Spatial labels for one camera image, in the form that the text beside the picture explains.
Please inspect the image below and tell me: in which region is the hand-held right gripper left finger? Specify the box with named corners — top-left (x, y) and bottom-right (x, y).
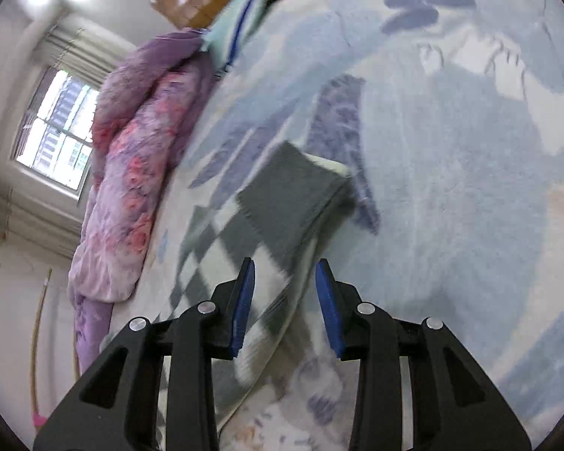
top-left (33, 257), bottom-right (256, 451)

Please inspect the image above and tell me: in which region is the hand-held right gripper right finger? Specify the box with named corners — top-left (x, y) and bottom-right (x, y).
top-left (315, 258), bottom-right (533, 451)

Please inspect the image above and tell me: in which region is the grey white checkered sweater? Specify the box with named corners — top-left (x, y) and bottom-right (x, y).
top-left (155, 141), bottom-right (358, 437)

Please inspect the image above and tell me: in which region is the purple floral quilt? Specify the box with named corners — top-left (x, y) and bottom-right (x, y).
top-left (67, 28), bottom-right (217, 377)

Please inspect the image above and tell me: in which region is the blue floral bed sheet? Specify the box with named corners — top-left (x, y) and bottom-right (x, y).
top-left (101, 0), bottom-right (564, 451)

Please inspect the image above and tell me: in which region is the grey striped curtain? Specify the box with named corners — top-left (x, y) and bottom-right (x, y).
top-left (28, 23), bottom-right (139, 90)
top-left (0, 183), bottom-right (85, 259)

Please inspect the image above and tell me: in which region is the barred window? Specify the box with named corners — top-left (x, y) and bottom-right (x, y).
top-left (12, 68), bottom-right (99, 198)

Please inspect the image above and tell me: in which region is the light green striped pillow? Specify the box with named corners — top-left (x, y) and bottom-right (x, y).
top-left (202, 0), bottom-right (273, 76)

